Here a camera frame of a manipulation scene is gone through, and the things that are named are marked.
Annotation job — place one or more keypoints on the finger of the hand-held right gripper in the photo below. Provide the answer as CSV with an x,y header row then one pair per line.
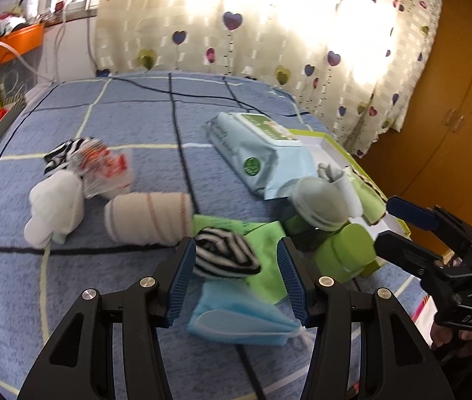
x,y
398,248
411,213

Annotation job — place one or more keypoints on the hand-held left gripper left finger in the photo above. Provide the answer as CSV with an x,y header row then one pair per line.
x,y
179,287

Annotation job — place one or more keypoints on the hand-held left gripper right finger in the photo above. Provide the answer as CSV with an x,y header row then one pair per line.
x,y
292,283

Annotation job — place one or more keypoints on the black white striped sock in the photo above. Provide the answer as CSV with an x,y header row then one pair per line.
x,y
223,254

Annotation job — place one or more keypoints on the green white storage box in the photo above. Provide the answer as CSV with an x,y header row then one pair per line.
x,y
327,143

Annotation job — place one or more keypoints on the clear red print plastic packet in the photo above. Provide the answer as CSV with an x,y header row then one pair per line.
x,y
106,171

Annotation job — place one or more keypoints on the person's right hand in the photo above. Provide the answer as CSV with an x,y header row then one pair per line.
x,y
444,335

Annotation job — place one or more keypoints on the green flat cloth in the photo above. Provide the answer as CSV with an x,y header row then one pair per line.
x,y
268,254

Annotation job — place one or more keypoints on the dark green cloth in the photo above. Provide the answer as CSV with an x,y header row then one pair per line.
x,y
298,229

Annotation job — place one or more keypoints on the white rolled cloth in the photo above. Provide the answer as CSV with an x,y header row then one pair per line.
x,y
350,196

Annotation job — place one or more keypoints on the blue folded cloth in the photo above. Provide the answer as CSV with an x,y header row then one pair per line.
x,y
236,321

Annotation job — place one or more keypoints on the beige red striped sock roll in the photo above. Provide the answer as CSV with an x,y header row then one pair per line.
x,y
148,216

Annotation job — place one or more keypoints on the grey sock ball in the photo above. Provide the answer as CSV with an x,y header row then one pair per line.
x,y
319,200

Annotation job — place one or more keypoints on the wet wipes pack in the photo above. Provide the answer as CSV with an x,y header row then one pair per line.
x,y
252,150

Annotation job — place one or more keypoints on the wooden wardrobe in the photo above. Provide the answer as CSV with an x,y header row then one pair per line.
x,y
448,71

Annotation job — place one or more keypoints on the blue checked blanket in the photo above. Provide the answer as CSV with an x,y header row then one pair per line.
x,y
115,133

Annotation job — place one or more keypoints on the striped and white rolled sock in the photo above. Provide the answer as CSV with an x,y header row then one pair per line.
x,y
60,156

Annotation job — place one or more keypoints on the cream heart print curtain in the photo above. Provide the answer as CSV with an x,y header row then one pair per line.
x,y
261,50

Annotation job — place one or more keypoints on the white bag on shelf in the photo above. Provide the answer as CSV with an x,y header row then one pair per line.
x,y
8,21

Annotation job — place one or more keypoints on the orange wall shelf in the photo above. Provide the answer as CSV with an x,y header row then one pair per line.
x,y
23,39

